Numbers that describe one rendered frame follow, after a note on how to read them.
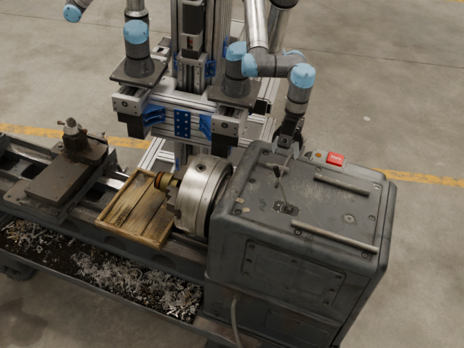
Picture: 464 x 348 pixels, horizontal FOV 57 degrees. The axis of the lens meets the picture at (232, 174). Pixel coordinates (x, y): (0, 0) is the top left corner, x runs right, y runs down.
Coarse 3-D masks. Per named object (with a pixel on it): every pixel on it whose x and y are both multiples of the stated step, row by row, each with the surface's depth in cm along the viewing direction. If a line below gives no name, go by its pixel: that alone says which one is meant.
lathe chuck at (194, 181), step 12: (204, 156) 164; (192, 168) 157; (192, 180) 155; (204, 180) 154; (180, 192) 154; (192, 192) 154; (180, 204) 155; (192, 204) 154; (192, 216) 155; (180, 228) 164; (192, 228) 159
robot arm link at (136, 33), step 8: (128, 24) 197; (136, 24) 198; (144, 24) 198; (128, 32) 194; (136, 32) 194; (144, 32) 196; (128, 40) 196; (136, 40) 196; (144, 40) 197; (128, 48) 199; (136, 48) 198; (144, 48) 200; (136, 56) 201; (144, 56) 203
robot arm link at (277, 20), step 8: (272, 0) 163; (280, 0) 161; (288, 0) 160; (296, 0) 162; (272, 8) 168; (280, 8) 164; (288, 8) 164; (272, 16) 171; (280, 16) 169; (288, 16) 170; (272, 24) 174; (280, 24) 173; (272, 32) 177; (280, 32) 177; (272, 40) 181; (280, 40) 181; (272, 48) 185; (280, 48) 188
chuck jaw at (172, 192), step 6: (168, 186) 167; (174, 186) 167; (168, 192) 166; (174, 192) 165; (168, 198) 164; (174, 198) 162; (168, 204) 159; (174, 204) 159; (168, 210) 161; (174, 210) 160; (180, 210) 157; (180, 216) 158
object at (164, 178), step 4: (160, 172) 171; (164, 172) 172; (168, 172) 172; (156, 176) 169; (160, 176) 169; (164, 176) 169; (168, 176) 169; (172, 176) 169; (156, 180) 169; (160, 180) 169; (164, 180) 168; (168, 180) 167; (172, 180) 169; (176, 180) 169; (180, 180) 172; (156, 184) 169; (160, 184) 168; (164, 184) 168; (168, 184) 168; (172, 184) 168; (176, 184) 168; (160, 188) 169; (164, 188) 169; (164, 192) 171
